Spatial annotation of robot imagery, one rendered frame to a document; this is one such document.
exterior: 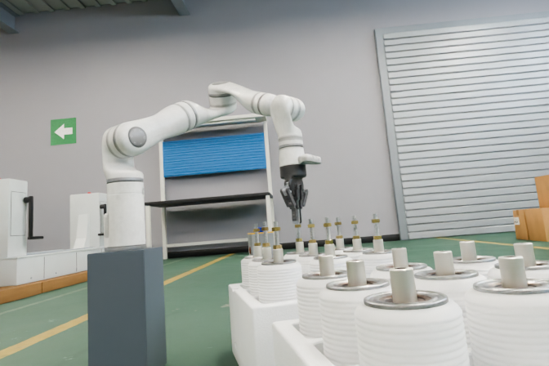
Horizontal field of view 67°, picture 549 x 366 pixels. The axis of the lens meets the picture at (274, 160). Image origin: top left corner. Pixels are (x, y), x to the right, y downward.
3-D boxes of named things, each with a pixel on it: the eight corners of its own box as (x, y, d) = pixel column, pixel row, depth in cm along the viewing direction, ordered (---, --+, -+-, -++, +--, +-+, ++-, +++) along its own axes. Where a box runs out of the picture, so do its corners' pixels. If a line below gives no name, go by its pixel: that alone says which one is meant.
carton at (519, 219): (546, 237, 430) (541, 207, 434) (560, 237, 406) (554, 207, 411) (515, 238, 432) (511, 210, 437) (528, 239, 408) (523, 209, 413)
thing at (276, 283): (301, 360, 81) (292, 265, 84) (255, 359, 84) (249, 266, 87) (314, 345, 90) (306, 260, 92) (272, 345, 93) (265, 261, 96)
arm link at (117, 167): (97, 125, 111) (98, 189, 109) (118, 118, 106) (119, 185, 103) (128, 130, 119) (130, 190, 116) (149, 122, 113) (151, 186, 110)
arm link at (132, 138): (189, 98, 125) (168, 105, 130) (116, 125, 103) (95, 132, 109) (200, 127, 126) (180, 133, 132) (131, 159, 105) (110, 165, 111)
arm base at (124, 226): (100, 252, 103) (100, 183, 105) (117, 250, 112) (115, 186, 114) (137, 249, 102) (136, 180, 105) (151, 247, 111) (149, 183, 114)
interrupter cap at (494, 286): (510, 301, 37) (508, 292, 37) (457, 289, 44) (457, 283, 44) (582, 292, 38) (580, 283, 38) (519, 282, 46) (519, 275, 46)
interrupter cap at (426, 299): (386, 317, 34) (384, 308, 35) (352, 302, 42) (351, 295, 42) (466, 306, 36) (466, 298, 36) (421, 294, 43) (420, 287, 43)
